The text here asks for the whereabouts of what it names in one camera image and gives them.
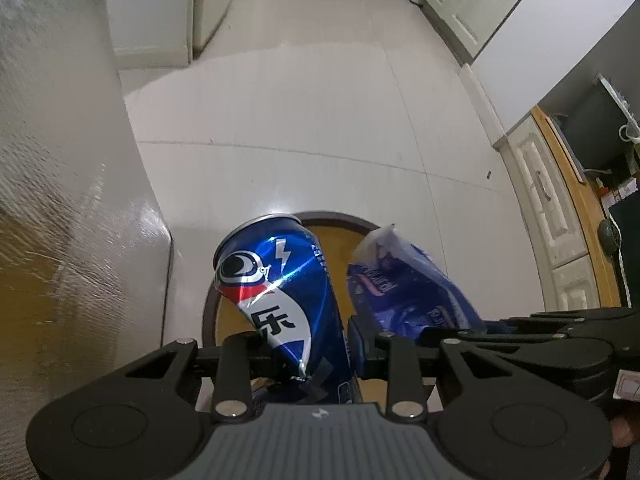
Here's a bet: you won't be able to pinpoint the blue soda can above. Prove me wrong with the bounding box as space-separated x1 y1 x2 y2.
212 214 361 406

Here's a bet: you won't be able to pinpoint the dark oval mouse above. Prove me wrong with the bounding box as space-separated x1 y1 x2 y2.
599 220 621 256

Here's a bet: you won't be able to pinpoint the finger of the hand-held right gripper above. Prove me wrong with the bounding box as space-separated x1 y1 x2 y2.
500 308 640 336
419 326 623 368

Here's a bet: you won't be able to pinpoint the black desk mat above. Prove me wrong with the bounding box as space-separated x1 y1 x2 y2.
607 195 640 307

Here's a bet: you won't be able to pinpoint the blue plastic packet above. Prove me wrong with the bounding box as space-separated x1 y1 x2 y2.
346 225 501 343

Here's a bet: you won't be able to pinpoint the black monitor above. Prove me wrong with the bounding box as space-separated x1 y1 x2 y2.
555 77 640 173

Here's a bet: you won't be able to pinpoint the wooden desk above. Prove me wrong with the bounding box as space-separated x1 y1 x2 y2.
530 105 633 311

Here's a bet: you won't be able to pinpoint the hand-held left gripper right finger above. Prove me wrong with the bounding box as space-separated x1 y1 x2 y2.
347 315 523 421

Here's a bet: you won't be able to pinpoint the cream cabinet with handle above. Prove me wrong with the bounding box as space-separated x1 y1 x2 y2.
492 120 603 311

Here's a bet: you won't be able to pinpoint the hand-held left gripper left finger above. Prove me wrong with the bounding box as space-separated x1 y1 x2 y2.
117 334 293 422

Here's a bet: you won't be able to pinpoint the person's right hand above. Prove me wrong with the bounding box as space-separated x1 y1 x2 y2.
611 416 635 447

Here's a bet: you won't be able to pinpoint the round dark-rimmed bin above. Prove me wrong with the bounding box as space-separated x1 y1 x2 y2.
200 211 441 411

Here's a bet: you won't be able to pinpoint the white kitchen base cabinets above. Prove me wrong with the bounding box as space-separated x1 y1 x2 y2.
419 0 553 58

